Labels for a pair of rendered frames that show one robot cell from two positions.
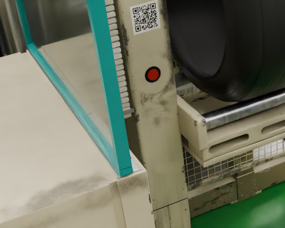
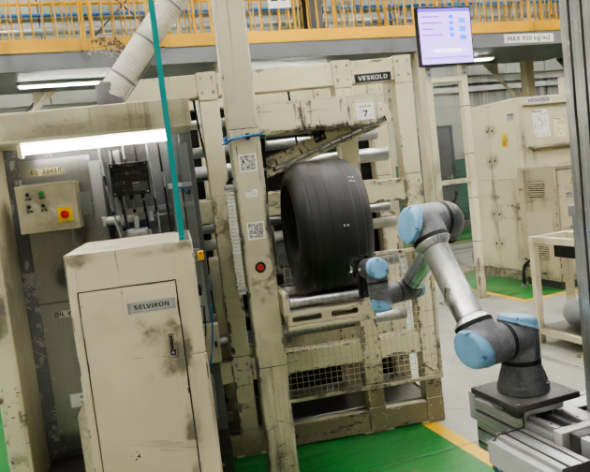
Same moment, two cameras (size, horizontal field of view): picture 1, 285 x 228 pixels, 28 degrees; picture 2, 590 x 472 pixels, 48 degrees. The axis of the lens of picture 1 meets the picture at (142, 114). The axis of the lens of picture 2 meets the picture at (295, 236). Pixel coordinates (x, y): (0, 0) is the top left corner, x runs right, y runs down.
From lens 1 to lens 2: 1.56 m
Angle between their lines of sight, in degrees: 26
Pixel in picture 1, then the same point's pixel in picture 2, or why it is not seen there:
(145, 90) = (256, 277)
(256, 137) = (328, 317)
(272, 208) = (398, 438)
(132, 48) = (247, 248)
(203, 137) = (286, 306)
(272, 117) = (339, 305)
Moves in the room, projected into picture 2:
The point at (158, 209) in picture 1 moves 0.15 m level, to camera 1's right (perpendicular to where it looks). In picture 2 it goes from (263, 368) to (297, 366)
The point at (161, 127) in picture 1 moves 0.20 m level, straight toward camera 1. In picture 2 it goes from (266, 305) to (255, 316)
